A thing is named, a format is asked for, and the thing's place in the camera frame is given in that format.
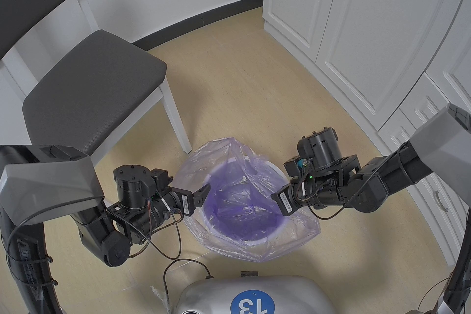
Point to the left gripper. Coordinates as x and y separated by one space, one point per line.
184 204

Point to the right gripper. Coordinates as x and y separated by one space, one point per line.
285 200

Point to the purple plastic bag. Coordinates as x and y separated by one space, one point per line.
239 209

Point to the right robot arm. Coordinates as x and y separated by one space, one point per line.
434 143

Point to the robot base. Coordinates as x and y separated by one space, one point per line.
220 294

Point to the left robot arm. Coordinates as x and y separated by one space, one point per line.
48 180

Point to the white trash bin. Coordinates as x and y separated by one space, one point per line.
257 239

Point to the clear plastic wrap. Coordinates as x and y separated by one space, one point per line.
160 296

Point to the white chair with grey cushions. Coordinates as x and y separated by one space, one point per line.
92 84

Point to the white wardrobe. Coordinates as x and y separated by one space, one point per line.
368 29

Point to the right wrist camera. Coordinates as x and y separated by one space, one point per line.
294 166

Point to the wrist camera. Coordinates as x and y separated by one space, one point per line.
161 178
294 166

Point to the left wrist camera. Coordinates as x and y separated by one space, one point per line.
161 178

